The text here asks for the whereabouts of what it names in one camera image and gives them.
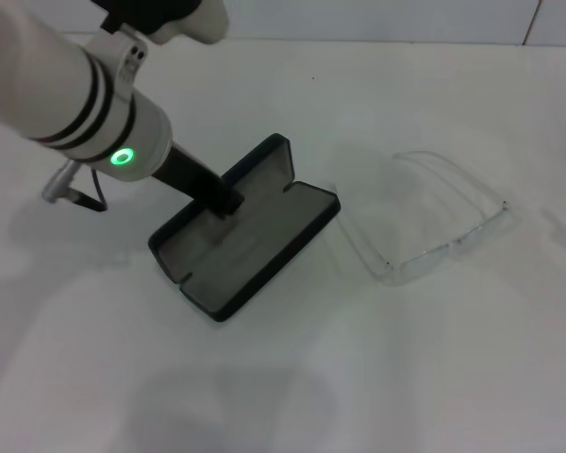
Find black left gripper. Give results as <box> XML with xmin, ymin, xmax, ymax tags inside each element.
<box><xmin>151</xmin><ymin>143</ymin><xmax>245</xmax><ymax>222</ymax></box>

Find black glasses case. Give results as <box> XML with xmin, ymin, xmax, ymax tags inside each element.
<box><xmin>147</xmin><ymin>132</ymin><xmax>342</xmax><ymax>324</ymax></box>

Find clear plastic glasses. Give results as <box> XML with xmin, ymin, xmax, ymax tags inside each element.
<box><xmin>337</xmin><ymin>149</ymin><xmax>514</xmax><ymax>288</ymax></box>

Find left gripper cable with plug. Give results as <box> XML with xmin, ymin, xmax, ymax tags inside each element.
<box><xmin>41</xmin><ymin>159</ymin><xmax>108</xmax><ymax>213</ymax></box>

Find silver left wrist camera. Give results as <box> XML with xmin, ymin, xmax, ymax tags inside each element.
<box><xmin>82</xmin><ymin>0</ymin><xmax>230</xmax><ymax>98</ymax></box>

